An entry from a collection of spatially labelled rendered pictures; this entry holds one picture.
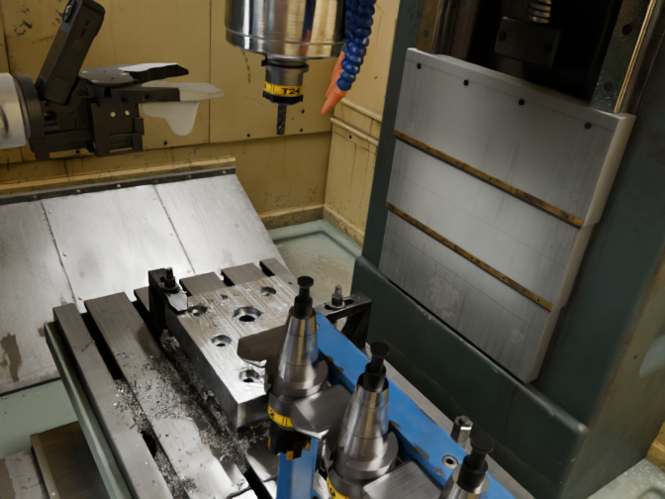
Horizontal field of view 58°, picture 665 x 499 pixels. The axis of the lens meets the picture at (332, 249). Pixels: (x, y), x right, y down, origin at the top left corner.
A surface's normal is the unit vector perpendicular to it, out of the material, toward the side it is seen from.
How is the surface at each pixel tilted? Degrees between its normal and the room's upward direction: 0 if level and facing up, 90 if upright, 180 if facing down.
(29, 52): 90
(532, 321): 90
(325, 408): 0
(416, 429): 0
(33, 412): 0
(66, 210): 24
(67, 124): 90
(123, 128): 90
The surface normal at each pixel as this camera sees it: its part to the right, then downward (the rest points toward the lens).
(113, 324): 0.11, -0.87
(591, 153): -0.83, 0.18
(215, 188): 0.33, -0.62
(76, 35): 0.53, 0.44
